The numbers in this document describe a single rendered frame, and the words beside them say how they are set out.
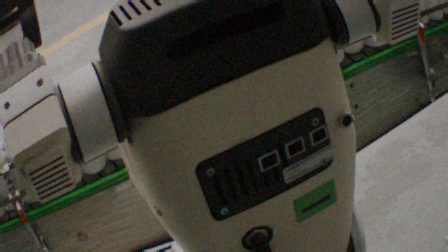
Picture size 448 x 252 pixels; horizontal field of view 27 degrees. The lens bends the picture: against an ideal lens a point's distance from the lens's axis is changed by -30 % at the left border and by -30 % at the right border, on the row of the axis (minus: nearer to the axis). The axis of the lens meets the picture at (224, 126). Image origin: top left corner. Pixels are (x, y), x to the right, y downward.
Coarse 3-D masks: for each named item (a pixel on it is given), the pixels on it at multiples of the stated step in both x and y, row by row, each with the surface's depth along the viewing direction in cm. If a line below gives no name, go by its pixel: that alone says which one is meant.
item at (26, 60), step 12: (12, 48) 112; (24, 48) 113; (0, 60) 113; (12, 60) 112; (24, 60) 111; (36, 60) 108; (0, 72) 113; (12, 72) 110; (24, 72) 108; (0, 84) 107; (12, 84) 107
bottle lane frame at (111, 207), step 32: (352, 64) 202; (384, 64) 204; (416, 64) 208; (352, 96) 204; (384, 96) 208; (416, 96) 212; (384, 128) 211; (96, 192) 193; (128, 192) 196; (0, 224) 189; (32, 224) 190; (64, 224) 193; (96, 224) 196; (128, 224) 199; (160, 224) 201
